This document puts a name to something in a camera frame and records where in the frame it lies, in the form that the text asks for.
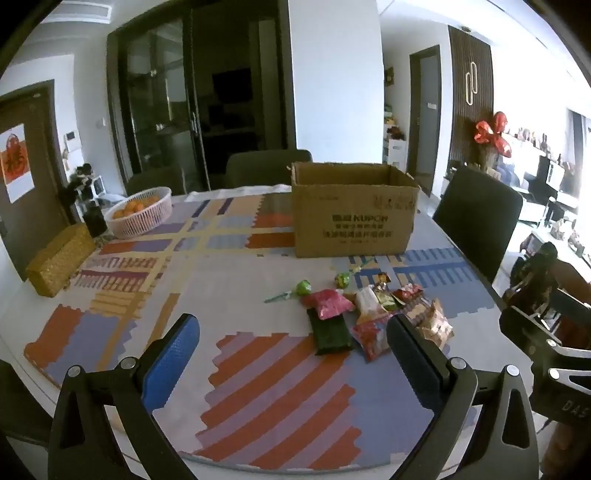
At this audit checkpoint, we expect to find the yellow woven box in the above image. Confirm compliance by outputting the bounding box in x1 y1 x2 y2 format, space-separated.
25 224 96 297

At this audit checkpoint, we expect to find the brown cardboard box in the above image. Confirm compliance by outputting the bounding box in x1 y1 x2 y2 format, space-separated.
290 161 421 259

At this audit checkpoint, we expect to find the dark interior door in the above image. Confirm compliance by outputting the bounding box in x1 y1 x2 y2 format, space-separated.
409 45 443 197

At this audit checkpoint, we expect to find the black framed glass door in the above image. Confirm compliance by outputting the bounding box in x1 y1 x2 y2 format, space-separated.
106 0 296 195

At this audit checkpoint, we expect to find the dark green snack packet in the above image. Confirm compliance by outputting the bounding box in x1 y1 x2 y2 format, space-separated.
307 308 354 356

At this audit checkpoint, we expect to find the dark slatted wall panel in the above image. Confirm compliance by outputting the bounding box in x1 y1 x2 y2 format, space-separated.
448 25 497 171

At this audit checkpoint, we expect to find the red and white door poster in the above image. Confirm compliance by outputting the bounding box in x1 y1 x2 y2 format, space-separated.
0 122 35 204

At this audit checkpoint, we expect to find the white basket of oranges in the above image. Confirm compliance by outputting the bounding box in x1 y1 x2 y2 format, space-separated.
104 186 173 240

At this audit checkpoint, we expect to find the tan snack packet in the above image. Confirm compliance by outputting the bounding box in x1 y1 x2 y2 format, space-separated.
418 299 454 352

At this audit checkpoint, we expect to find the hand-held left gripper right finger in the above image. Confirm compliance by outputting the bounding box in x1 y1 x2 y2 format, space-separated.
386 314 541 480

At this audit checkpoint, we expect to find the small black container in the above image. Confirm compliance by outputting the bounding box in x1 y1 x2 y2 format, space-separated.
82 210 108 238

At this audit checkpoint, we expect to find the white sideboard with ornaments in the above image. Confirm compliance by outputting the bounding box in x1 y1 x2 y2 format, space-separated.
496 127 591 259

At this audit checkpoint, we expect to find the white loop wall ornament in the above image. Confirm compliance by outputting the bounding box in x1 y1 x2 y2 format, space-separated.
464 62 478 106

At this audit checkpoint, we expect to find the black decorative figure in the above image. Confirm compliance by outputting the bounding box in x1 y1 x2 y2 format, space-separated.
58 163 95 222

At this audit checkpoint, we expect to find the white cubby shelf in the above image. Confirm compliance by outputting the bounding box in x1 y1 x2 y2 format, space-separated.
76 176 106 206

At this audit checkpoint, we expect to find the white cabinet with toys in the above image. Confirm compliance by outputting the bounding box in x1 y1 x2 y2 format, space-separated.
384 104 407 167

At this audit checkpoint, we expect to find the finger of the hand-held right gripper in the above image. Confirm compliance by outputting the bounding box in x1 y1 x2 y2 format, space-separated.
549 288 591 324
500 306 563 366

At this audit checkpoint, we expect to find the brown entrance door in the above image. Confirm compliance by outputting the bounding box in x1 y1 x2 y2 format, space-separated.
0 79 77 282

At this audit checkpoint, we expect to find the pink snack packet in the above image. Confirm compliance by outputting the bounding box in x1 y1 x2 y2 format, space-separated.
302 289 356 320

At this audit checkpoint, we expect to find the brown biscuit packet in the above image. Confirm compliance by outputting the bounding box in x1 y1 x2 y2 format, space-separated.
406 298 435 326

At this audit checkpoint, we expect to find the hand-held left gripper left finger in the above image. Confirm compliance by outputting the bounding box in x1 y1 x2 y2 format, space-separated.
47 313 201 480

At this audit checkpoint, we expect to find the dark dining chair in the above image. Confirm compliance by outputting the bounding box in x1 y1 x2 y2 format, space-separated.
124 166 185 197
225 150 313 189
433 164 525 283

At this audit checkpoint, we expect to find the pile of oranges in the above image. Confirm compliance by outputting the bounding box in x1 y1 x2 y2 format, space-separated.
112 194 161 219

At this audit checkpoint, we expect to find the beige snack packet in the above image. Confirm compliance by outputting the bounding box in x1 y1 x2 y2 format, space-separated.
355 286 393 324

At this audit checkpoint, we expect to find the black plastic bag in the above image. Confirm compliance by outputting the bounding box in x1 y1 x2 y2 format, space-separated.
503 242 559 305

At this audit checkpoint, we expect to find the small red snack packet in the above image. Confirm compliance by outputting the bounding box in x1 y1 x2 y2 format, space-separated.
392 284 424 305

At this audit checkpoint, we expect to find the red flower decoration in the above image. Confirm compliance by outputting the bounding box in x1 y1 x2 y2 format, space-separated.
475 112 513 158

